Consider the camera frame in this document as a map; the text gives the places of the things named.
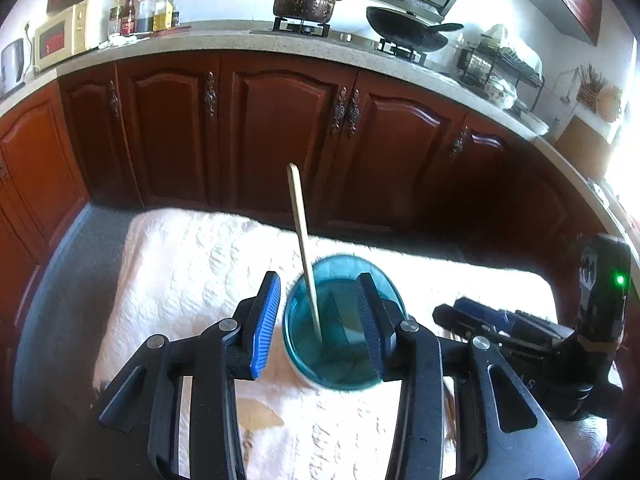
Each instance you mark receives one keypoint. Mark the black wok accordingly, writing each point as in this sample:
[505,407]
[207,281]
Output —
[405,27]

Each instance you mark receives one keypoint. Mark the black dish rack with dishes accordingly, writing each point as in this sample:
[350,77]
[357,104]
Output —
[500,67]

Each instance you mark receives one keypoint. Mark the chopstick holder with chopsticks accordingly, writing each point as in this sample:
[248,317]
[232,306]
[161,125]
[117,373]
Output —
[591,85]

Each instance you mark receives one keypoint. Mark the burnt metal pot with lid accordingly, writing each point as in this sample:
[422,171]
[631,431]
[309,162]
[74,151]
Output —
[305,2]

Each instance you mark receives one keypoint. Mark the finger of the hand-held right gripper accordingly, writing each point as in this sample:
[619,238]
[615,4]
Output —
[452,321]
[500,316]

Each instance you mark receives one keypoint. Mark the white quilted cloth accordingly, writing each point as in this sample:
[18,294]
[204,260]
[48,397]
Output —
[190,270]

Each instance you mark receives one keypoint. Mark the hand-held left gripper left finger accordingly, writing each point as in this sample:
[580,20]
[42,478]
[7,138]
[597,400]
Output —
[265,320]

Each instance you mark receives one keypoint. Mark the grey stone kitchen countertop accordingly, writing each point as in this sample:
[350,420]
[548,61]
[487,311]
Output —
[225,40]

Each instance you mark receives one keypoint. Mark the yellow-capped sauce bottle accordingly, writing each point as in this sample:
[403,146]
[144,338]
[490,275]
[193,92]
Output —
[115,17]

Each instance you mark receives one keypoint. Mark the round wooden board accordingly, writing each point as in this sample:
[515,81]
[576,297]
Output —
[610,104]

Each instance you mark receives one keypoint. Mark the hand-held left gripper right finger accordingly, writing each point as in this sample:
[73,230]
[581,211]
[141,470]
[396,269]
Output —
[371,330]

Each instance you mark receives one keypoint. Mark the yellow cooking oil bottle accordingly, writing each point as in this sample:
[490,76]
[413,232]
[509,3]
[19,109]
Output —
[162,10]

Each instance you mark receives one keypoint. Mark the red-labelled dark bottle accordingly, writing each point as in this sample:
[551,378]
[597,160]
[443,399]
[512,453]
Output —
[128,15]

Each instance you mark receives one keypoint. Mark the dark soy sauce bottle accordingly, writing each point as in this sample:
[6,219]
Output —
[145,16]

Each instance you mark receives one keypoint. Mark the cream microwave oven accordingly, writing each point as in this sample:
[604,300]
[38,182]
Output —
[60,40]

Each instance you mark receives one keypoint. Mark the small dark seasoning bottle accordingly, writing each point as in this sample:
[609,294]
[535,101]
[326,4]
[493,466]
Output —
[175,17]

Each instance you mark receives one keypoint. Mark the brown cutting board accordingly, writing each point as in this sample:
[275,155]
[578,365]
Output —
[585,147]

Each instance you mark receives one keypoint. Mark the red-brown wooden base cabinet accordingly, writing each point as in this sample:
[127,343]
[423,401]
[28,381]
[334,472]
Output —
[280,135]

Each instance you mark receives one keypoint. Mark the teal plastic cup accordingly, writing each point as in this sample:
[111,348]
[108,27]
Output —
[345,360]

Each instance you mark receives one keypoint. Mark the light bamboo chopstick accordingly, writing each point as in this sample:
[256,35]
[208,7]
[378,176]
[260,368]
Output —
[299,210]

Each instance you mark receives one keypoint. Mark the white electric kettle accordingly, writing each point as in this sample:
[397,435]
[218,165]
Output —
[11,67]

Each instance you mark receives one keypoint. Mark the white paper towel roll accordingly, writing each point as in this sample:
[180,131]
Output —
[99,22]

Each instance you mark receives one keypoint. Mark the gas stove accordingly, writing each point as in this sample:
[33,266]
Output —
[310,27]

